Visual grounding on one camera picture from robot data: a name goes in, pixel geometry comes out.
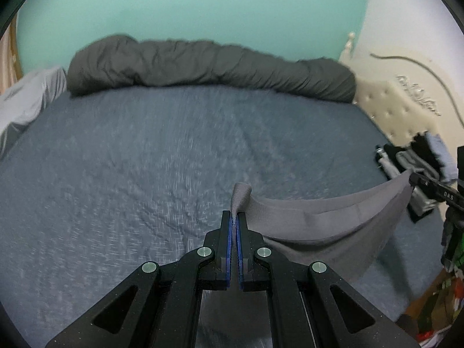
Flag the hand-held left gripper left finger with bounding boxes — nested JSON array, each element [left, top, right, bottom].
[[45, 210, 233, 348]]

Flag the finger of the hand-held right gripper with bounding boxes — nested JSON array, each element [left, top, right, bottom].
[[408, 172, 438, 195]]

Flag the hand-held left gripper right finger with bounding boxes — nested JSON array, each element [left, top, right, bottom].
[[235, 212, 423, 348]]

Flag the grey underwear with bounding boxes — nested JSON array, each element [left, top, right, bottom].
[[230, 172, 414, 283]]

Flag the grey white folded garment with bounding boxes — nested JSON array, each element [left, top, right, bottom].
[[375, 145, 441, 222]]

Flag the blue patterned folded cloth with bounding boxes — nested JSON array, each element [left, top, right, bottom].
[[424, 132, 457, 184]]

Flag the black folded garment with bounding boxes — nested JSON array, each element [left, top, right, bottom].
[[380, 134, 434, 175]]

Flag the cream tufted headboard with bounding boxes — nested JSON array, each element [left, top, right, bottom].
[[339, 31, 464, 189]]

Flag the dark grey rolled duvet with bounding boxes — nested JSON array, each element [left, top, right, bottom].
[[66, 34, 358, 104]]

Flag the light grey pillow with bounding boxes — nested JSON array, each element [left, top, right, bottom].
[[0, 66, 68, 160]]

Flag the cream striped curtain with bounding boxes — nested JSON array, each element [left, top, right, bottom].
[[0, 25, 17, 95]]

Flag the wooden window frame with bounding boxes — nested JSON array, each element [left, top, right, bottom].
[[9, 18, 23, 80]]

